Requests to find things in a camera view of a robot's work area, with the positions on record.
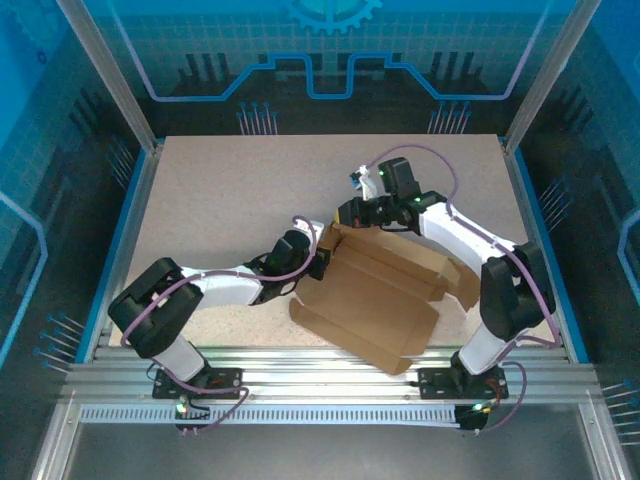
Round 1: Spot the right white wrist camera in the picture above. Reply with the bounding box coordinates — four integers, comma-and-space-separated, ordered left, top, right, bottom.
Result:
348, 163, 379, 201

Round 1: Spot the aluminium mounting rail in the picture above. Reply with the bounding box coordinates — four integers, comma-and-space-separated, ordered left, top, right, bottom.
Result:
62, 344, 601, 401

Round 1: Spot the aluminium table side rail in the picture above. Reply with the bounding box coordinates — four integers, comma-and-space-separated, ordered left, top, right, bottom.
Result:
501, 142, 574, 364
89, 142, 164, 364

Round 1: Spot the grey metal bottom plate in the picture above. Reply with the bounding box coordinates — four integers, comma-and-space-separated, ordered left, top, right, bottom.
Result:
64, 424, 601, 480

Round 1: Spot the blue table side trim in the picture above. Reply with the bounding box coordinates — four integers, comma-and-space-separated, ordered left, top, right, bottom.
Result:
74, 149, 151, 364
512, 149, 590, 364

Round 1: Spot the brown cardboard box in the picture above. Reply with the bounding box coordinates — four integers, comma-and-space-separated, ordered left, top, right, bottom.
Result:
288, 222, 484, 375

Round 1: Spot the black connector board with LED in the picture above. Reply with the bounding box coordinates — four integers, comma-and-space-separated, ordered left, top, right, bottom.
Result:
172, 397, 214, 436
457, 399, 501, 436

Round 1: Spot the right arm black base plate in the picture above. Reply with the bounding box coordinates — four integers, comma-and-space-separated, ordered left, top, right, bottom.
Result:
417, 367, 510, 401

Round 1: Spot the aluminium frame post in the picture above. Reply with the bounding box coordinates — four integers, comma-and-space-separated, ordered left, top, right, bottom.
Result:
502, 0, 604, 154
54, 0, 164, 154

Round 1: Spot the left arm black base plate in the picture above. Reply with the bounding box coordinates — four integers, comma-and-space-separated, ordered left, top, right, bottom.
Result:
152, 367, 246, 401

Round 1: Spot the slotted grey cable duct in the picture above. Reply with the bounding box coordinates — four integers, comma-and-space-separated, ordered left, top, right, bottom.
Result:
79, 404, 464, 427

